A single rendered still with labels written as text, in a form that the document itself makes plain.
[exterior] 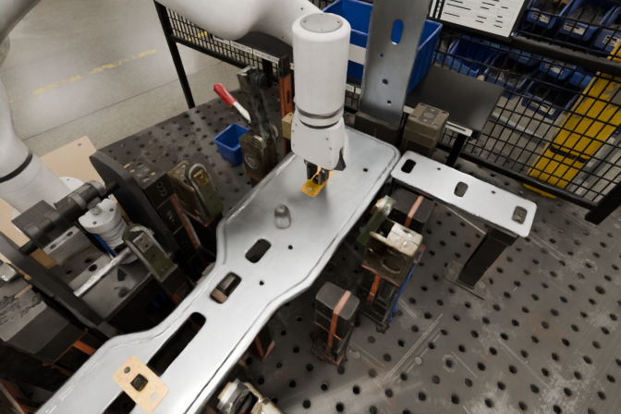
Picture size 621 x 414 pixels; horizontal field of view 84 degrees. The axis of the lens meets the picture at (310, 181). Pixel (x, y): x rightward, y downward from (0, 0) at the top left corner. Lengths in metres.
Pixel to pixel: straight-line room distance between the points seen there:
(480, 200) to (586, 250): 0.53
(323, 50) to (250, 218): 0.36
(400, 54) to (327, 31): 0.33
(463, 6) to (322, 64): 0.59
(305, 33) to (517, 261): 0.87
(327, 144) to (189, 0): 0.30
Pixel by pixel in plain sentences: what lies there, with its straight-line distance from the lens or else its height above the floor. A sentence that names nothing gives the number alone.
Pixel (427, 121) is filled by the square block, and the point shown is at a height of 1.06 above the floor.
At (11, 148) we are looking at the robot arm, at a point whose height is 1.04.
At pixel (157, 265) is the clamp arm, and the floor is 1.01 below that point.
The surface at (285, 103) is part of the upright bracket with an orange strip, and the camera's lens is 0.81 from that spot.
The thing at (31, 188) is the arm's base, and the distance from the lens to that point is 1.06.
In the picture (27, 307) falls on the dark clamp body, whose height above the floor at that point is 1.08.
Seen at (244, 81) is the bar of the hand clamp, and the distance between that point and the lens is 0.68.
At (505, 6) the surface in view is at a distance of 1.02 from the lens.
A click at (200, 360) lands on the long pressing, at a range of 0.61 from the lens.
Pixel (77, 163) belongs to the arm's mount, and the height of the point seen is 0.81.
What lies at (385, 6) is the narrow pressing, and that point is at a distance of 0.79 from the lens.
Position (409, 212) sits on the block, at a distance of 0.76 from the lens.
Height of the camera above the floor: 1.57
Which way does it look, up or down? 49 degrees down
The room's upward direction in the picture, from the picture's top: straight up
